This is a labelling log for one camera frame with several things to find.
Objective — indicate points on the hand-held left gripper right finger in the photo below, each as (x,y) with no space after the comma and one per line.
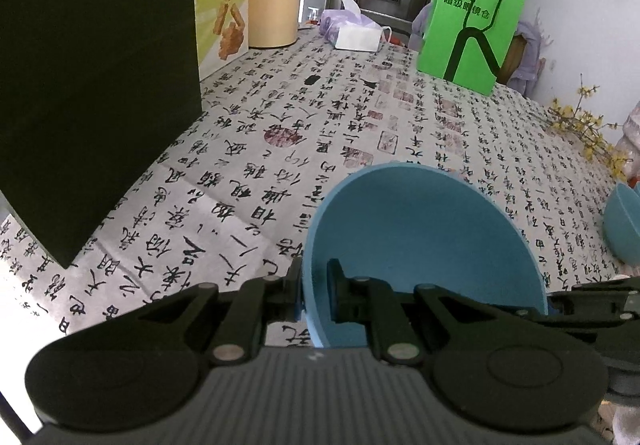
(334,297)

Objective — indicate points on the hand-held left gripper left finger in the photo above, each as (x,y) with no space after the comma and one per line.
(298,297)

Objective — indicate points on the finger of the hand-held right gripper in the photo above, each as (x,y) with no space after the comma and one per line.
(610,286)
(600,320)

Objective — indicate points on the blue bowl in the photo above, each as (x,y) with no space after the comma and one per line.
(425,225)
(625,225)

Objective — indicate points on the mottled pink vase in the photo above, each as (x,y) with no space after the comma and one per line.
(632,135)

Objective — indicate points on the calligraphy print tablecloth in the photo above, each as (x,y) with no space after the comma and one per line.
(300,125)

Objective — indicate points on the yellow flower branch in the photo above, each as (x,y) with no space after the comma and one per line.
(564,112)

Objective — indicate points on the chair with purple jacket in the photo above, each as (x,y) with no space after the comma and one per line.
(531,57)

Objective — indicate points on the wooden chair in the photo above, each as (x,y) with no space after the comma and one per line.
(512,60)

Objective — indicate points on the tissue pack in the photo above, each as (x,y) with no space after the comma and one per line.
(355,39)

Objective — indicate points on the green paper bag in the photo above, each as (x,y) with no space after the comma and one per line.
(440,50)

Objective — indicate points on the white plastic bag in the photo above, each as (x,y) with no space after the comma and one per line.
(386,32)

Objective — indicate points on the clear bottle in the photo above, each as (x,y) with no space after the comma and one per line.
(313,15)

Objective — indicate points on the black paper bag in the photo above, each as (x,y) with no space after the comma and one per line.
(90,75)

